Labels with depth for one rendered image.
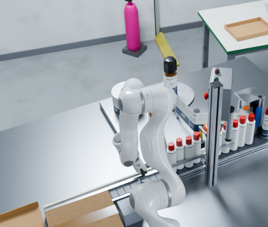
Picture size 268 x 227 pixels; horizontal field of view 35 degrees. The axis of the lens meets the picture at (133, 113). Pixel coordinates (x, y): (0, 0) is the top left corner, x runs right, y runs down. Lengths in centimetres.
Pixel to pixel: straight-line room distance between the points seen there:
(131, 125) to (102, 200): 36
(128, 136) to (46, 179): 72
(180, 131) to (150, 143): 93
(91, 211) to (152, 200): 34
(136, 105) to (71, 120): 125
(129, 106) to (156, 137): 17
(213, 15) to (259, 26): 44
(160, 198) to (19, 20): 372
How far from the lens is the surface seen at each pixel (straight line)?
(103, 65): 487
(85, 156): 257
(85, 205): 195
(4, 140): 284
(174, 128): 261
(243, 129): 242
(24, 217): 236
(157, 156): 169
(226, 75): 201
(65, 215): 193
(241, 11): 409
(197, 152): 234
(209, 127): 207
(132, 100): 163
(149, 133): 167
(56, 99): 447
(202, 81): 300
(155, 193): 171
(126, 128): 195
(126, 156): 198
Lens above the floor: 262
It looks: 39 degrees down
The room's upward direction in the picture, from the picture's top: 6 degrees counter-clockwise
